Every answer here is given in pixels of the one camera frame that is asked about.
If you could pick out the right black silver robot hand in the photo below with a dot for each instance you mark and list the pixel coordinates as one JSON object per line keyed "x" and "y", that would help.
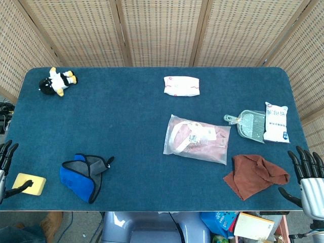
{"x": 312, "y": 195}

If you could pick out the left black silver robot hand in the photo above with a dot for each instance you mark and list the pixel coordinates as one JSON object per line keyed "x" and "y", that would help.
{"x": 3, "y": 157}

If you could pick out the transparent plastic bag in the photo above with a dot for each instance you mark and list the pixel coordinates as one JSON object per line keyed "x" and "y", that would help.
{"x": 197, "y": 153}

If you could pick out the white powder packet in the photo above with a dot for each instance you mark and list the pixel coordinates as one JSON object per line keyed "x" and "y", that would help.
{"x": 276, "y": 124}

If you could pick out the blue snack package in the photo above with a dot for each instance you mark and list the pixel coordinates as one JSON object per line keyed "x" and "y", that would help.
{"x": 215, "y": 222}

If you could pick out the yellow sponge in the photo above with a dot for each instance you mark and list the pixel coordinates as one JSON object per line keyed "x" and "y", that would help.
{"x": 38, "y": 184}

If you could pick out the brown cloth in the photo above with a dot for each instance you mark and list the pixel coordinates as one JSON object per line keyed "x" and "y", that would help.
{"x": 253, "y": 174}

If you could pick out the cream coloured book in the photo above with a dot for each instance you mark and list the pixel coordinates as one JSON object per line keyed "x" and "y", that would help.
{"x": 253, "y": 227}

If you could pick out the blue and grey fabric pouch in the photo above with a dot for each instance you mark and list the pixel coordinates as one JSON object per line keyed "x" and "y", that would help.
{"x": 76, "y": 179}

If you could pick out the black white plush toy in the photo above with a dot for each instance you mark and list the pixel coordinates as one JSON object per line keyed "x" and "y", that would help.
{"x": 57, "y": 81}

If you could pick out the green plastic dustpan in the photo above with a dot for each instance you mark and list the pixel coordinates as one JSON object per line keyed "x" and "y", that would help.
{"x": 248, "y": 126}

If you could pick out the blue felt table cover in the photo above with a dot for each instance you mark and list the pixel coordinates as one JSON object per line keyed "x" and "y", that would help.
{"x": 126, "y": 126}

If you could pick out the grey robot torso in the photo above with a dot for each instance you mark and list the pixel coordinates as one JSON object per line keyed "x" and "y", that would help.
{"x": 152, "y": 227}

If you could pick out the white pink tissue pack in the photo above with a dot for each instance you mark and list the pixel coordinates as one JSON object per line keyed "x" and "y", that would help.
{"x": 181, "y": 86}

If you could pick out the woven bamboo folding screen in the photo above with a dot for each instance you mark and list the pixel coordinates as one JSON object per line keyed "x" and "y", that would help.
{"x": 162, "y": 30}

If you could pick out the pink shelf frame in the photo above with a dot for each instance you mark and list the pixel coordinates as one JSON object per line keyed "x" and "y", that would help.
{"x": 283, "y": 227}

